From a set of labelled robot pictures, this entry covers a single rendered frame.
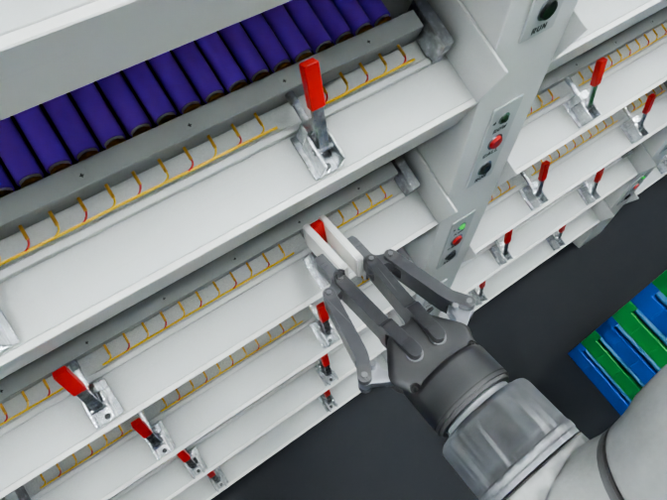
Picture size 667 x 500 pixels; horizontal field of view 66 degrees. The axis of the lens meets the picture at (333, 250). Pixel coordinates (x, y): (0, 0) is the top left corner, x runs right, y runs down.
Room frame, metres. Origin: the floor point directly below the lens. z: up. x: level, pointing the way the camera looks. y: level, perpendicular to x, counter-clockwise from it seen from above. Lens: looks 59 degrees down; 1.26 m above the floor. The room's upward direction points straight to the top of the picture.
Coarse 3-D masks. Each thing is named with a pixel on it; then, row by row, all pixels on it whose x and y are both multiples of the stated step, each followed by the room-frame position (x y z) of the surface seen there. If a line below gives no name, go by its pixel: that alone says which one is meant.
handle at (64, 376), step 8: (64, 368) 0.14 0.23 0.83; (56, 376) 0.13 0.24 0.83; (64, 376) 0.13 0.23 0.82; (72, 376) 0.13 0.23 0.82; (64, 384) 0.13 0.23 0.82; (72, 384) 0.13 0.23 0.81; (80, 384) 0.13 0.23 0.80; (72, 392) 0.12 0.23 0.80; (80, 392) 0.12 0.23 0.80; (88, 392) 0.13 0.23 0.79; (88, 400) 0.12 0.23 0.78; (96, 400) 0.12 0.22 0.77; (96, 408) 0.12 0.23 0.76
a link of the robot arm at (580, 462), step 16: (560, 448) 0.06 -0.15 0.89; (576, 448) 0.06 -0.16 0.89; (592, 448) 0.06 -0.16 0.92; (544, 464) 0.05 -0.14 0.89; (560, 464) 0.05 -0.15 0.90; (576, 464) 0.05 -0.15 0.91; (592, 464) 0.05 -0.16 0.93; (528, 480) 0.04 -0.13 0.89; (544, 480) 0.04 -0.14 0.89; (560, 480) 0.04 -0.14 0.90; (576, 480) 0.04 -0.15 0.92; (592, 480) 0.04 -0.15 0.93; (608, 480) 0.03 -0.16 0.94; (512, 496) 0.03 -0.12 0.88; (528, 496) 0.03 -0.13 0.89; (544, 496) 0.03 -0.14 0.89; (560, 496) 0.03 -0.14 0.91; (576, 496) 0.03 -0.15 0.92; (592, 496) 0.03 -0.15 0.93; (608, 496) 0.03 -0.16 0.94
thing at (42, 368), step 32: (352, 192) 0.36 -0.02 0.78; (384, 192) 0.37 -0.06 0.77; (288, 224) 0.31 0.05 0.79; (224, 256) 0.27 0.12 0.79; (256, 256) 0.28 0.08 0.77; (288, 256) 0.29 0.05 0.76; (192, 288) 0.23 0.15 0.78; (128, 320) 0.20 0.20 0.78; (64, 352) 0.16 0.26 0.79; (0, 384) 0.13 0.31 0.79; (32, 384) 0.14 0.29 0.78
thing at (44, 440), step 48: (432, 192) 0.37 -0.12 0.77; (288, 240) 0.31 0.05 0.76; (384, 240) 0.32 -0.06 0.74; (288, 288) 0.26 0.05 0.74; (144, 336) 0.19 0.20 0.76; (192, 336) 0.20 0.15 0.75; (240, 336) 0.20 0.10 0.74; (48, 384) 0.14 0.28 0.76; (144, 384) 0.15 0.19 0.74; (48, 432) 0.10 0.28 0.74; (96, 432) 0.10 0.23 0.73; (0, 480) 0.06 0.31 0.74
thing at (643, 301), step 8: (648, 288) 0.43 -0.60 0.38; (656, 288) 0.43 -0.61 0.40; (640, 296) 0.43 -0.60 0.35; (648, 296) 0.42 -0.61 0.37; (640, 304) 0.42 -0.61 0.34; (648, 304) 0.41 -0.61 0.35; (656, 304) 0.41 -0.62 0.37; (648, 312) 0.40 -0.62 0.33; (656, 312) 0.40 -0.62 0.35; (664, 312) 0.39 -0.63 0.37; (656, 320) 0.39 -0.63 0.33; (664, 320) 0.38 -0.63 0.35; (664, 328) 0.37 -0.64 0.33
